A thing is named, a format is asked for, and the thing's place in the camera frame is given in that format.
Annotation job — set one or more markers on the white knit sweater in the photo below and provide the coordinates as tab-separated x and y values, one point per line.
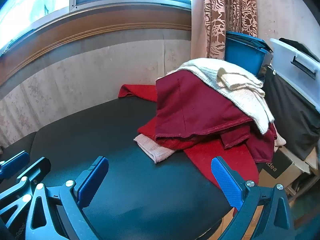
240	97

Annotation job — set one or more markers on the clear plastic storage box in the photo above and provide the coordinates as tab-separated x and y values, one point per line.
282	62

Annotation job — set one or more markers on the black cloth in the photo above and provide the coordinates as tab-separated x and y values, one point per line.
297	46

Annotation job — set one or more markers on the maroon garment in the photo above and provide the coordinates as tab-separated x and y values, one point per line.
190	105

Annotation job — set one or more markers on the red garment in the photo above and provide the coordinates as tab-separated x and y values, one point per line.
207	160

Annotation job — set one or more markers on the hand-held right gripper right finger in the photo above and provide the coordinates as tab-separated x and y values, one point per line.
225	180

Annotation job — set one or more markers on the dark cloth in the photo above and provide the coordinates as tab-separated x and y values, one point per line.
250	41

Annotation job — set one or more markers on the cardboard box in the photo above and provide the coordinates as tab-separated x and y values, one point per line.
277	170

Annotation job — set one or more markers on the blue plastic bin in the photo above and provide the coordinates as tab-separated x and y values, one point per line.
240	55

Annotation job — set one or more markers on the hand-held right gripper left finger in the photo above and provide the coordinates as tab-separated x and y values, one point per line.
92	180

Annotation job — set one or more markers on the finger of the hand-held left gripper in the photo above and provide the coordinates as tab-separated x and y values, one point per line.
37	167
15	162

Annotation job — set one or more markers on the brown floral curtain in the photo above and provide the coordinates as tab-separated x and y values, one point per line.
217	17

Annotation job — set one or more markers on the black cloth bag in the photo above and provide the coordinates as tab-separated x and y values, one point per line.
290	110

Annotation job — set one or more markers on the pink knit garment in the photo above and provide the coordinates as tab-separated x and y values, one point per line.
155	147

